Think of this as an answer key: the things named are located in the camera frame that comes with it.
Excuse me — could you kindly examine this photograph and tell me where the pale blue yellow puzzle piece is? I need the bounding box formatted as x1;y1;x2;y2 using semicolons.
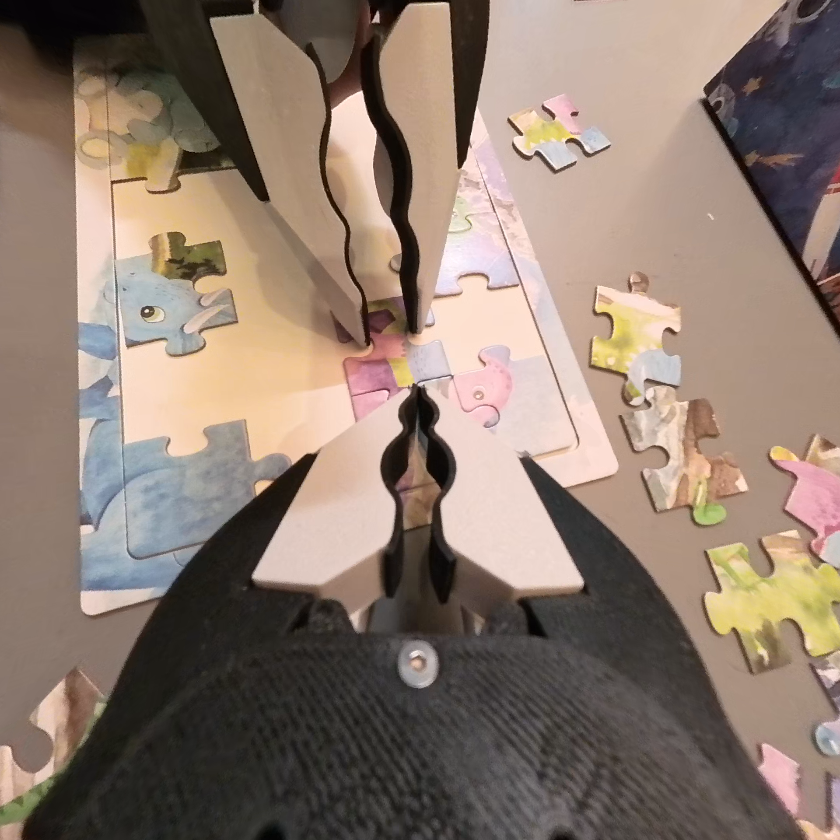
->
108;66;240;196

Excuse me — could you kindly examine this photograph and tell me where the pink dinosaur head puzzle piece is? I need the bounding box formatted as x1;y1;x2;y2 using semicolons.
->
454;346;580;455

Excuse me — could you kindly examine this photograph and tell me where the pink yellow blue puzzle piece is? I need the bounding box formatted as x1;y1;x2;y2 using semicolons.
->
507;93;613;174

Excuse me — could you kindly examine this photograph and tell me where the pastel purple pink puzzle piece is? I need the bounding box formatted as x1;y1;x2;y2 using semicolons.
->
756;742;807;823

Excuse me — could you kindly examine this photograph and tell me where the illustrated puzzle box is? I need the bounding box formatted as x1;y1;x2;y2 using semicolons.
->
702;0;840;311

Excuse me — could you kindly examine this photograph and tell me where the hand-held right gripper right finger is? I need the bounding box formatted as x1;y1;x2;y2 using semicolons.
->
420;386;586;623

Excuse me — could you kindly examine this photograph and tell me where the purple dinosaur body puzzle piece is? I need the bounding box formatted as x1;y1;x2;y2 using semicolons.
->
344;377;454;529

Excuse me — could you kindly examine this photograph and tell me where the blue triceratops head puzzle piece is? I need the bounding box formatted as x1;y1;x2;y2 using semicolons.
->
113;231;238;357

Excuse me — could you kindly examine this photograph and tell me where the blue dinosaur body puzzle piece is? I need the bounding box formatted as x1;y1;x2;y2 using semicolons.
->
123;420;293;560

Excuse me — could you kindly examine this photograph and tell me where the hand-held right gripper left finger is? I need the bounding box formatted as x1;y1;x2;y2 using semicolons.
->
251;386;421;632

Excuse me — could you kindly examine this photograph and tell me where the green yellow puzzle piece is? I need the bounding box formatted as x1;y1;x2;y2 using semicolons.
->
703;530;840;676

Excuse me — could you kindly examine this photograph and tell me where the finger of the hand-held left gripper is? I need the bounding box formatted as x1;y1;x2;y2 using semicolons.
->
360;0;470;333
210;14;370;349

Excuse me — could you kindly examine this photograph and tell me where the dinosaur puzzle tray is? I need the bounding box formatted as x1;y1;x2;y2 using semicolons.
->
73;36;621;616

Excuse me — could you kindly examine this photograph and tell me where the green dinosaur brown puzzle piece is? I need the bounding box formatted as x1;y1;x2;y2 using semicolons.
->
0;666;109;840

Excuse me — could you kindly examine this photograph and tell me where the brown grey puzzle piece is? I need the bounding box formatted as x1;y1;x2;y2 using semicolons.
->
619;386;750;527

